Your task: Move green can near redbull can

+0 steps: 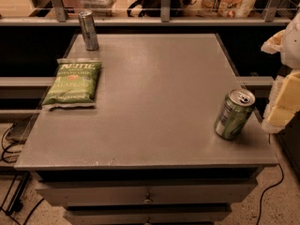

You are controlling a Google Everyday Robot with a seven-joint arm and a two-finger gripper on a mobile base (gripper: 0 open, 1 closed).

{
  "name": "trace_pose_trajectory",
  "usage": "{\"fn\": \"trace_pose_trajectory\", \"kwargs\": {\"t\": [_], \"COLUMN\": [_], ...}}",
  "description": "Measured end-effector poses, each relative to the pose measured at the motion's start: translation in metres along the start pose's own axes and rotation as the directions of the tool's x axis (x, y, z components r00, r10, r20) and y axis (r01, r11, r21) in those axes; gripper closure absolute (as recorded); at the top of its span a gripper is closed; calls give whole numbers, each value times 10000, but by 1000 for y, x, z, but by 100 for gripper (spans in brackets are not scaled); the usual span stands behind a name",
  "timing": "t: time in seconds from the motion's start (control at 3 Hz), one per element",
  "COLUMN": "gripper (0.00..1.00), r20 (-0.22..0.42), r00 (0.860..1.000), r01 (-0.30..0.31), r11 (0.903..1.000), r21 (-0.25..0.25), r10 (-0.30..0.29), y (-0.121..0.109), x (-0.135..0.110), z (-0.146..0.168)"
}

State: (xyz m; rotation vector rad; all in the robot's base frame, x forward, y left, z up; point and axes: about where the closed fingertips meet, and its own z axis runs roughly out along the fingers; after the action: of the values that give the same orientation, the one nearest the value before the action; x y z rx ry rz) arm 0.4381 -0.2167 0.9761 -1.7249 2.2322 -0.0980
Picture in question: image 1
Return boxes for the grey metal railing shelf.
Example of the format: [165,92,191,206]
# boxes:
[0,0,300,26]

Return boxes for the black cables left floor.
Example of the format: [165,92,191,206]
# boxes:
[0,115,45,225]

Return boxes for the green soda can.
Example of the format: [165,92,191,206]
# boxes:
[215,88,255,140]

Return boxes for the grey drawer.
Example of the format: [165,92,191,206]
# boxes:
[64,204,232,225]
[37,179,257,206]

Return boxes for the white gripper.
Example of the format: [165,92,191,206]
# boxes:
[261,13,300,133]

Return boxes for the lower grey drawer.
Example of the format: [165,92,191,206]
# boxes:
[64,204,232,225]

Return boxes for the black cable right floor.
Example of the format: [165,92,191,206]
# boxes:
[255,133,285,225]

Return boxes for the silver redbull can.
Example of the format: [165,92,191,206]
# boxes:
[78,10,98,51]

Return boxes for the upper grey drawer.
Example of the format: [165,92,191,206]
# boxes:
[37,179,257,206]

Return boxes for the green jalapeno chips bag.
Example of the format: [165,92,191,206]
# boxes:
[42,58,102,110]

